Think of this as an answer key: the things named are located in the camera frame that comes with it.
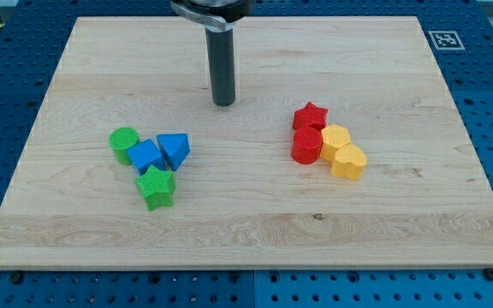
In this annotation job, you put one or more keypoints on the red cylinder block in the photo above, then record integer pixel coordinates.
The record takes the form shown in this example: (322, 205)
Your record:
(307, 144)

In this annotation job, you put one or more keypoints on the yellow hexagon block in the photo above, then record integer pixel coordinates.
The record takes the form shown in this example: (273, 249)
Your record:
(334, 138)

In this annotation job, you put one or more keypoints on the blue cube block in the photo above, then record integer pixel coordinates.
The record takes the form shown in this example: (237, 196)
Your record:
(144, 155)

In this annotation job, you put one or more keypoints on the light wooden board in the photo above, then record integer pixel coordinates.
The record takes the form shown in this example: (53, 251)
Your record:
(241, 201)

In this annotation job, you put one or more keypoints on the green cylinder block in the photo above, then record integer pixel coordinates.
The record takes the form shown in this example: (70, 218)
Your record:
(120, 141)

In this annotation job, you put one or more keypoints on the red star block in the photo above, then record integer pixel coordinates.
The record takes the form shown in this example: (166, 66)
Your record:
(310, 116)

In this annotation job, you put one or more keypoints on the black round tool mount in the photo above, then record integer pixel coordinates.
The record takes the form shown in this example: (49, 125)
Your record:
(215, 15)

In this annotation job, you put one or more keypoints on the blue triangle block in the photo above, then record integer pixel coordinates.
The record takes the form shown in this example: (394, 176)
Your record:
(175, 148)

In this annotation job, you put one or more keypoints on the yellow heart block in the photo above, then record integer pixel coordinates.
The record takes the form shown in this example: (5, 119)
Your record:
(349, 162)

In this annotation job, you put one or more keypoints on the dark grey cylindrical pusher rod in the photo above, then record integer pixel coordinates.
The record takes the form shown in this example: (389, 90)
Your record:
(221, 60)

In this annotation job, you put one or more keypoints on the white fiducial marker tag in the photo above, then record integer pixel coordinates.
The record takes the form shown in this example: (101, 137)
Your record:
(446, 40)

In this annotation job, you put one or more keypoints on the green star block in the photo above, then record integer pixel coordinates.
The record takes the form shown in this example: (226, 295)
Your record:
(156, 187)

